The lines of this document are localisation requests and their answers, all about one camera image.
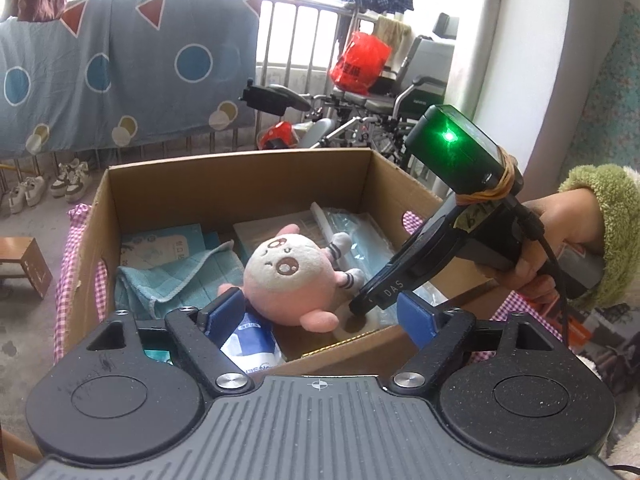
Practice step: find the white blue-printed plastic packet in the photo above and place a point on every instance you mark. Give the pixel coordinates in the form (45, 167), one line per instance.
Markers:
(250, 345)

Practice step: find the black wheelchair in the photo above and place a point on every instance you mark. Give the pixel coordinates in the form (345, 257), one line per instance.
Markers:
(425, 95)

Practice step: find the blue face mask box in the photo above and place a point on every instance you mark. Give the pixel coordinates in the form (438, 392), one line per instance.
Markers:
(160, 247)

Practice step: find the small wooden stool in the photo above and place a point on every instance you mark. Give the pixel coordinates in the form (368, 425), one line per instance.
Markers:
(25, 260)

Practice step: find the clear packet of blue masks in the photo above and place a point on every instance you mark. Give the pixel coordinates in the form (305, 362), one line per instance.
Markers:
(365, 240)

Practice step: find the red plastic bag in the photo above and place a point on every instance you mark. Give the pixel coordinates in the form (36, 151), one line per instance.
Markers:
(360, 65)

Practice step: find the yellow towel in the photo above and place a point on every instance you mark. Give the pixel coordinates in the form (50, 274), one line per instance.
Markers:
(392, 32)

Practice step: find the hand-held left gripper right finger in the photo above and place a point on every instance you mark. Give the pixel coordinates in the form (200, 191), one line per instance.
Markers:
(415, 317)

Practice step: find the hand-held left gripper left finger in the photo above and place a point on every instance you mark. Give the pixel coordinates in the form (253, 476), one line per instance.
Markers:
(225, 317)

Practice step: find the orange black box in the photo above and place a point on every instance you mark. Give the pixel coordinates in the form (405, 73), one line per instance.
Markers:
(600, 325)

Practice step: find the pink plush toy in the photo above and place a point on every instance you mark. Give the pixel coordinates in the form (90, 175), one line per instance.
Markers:
(285, 265)

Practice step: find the light blue towel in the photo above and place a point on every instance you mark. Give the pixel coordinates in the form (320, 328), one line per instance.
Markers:
(175, 280)

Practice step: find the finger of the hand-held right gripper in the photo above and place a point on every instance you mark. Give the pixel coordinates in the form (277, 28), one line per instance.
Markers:
(362, 304)

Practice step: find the floral patterned cloth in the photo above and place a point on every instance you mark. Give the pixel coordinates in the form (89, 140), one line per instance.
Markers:
(620, 100)

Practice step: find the red helmet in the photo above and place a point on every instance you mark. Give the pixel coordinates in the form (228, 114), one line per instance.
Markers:
(280, 132)

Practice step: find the dark folded mobility chair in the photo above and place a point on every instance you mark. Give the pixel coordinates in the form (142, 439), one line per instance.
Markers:
(270, 97)

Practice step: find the white sneaker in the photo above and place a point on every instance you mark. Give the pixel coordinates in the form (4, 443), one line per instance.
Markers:
(16, 199)
(59, 180)
(77, 177)
(35, 192)

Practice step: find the blue patterned bedsheet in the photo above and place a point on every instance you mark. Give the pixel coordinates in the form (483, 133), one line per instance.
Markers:
(125, 85)

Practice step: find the white fluffy cloth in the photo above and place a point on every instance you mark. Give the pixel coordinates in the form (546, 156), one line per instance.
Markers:
(625, 410)

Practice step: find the person's right forearm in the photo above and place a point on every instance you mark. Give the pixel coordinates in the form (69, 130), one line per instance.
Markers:
(620, 220)

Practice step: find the person's right hand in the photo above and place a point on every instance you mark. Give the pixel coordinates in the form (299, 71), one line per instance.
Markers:
(570, 220)

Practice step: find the metal window railing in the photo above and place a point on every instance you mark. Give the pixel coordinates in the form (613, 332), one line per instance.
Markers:
(292, 35)

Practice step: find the brown cardboard box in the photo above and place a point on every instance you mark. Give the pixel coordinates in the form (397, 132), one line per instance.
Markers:
(160, 190)

